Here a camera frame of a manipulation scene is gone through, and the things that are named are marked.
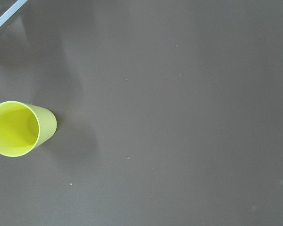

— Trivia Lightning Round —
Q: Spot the yellow plastic cup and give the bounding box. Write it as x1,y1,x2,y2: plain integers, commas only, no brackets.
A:
0,101,57,157

